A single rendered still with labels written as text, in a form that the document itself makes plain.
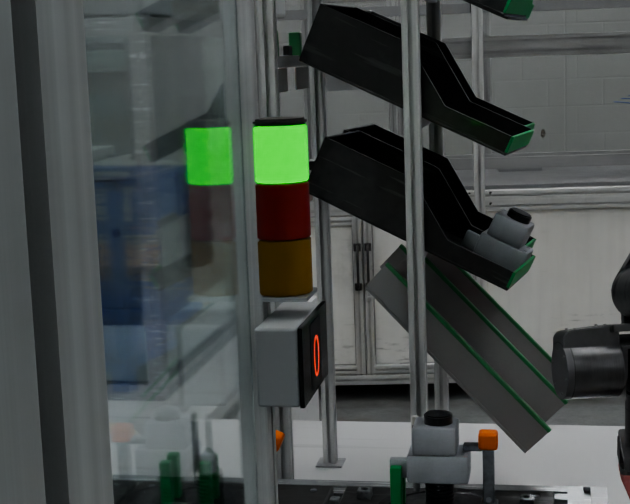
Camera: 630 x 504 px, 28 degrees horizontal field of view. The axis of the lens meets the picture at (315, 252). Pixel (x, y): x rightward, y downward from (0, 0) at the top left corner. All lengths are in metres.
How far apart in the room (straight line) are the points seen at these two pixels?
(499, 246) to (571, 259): 3.82
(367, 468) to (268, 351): 0.84
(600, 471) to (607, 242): 3.55
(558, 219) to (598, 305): 0.41
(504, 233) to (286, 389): 0.56
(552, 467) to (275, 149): 0.95
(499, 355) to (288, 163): 0.64
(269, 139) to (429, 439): 0.39
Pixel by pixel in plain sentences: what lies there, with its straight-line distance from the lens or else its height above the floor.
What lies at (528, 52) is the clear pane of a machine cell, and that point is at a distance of 5.29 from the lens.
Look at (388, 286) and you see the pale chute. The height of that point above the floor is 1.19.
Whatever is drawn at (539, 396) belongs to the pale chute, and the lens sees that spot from 1.66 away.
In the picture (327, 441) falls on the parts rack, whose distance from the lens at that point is 1.91.
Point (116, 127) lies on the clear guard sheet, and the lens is 0.79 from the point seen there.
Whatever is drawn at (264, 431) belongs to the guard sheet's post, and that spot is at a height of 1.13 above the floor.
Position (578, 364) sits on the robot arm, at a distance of 1.25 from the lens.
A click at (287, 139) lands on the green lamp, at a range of 1.09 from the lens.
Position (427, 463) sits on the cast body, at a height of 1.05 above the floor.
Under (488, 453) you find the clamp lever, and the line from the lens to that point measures 1.33.
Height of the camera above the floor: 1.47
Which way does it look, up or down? 9 degrees down
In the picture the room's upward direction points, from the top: 2 degrees counter-clockwise
